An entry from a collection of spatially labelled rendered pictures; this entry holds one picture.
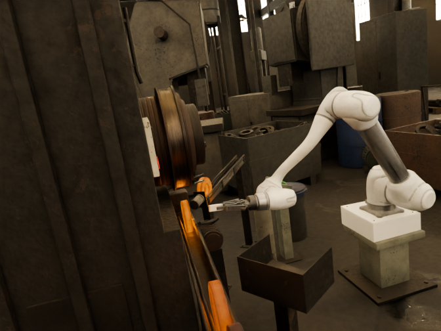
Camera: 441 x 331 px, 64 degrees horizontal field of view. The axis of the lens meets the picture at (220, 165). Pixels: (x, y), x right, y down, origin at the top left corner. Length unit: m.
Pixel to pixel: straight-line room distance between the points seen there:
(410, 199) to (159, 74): 3.13
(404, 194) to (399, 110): 3.15
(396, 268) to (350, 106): 1.10
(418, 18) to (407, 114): 1.89
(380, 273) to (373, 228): 0.32
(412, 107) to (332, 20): 1.53
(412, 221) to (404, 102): 2.98
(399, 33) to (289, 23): 1.88
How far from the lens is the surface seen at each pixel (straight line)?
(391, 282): 2.41
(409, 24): 6.37
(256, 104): 5.70
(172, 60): 4.28
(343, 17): 5.37
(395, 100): 5.07
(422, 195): 2.01
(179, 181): 1.49
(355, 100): 1.70
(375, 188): 2.18
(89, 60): 1.10
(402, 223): 2.25
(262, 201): 1.73
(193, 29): 4.29
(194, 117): 1.51
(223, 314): 0.99
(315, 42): 4.90
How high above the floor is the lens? 1.32
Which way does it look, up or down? 13 degrees down
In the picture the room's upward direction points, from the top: 9 degrees counter-clockwise
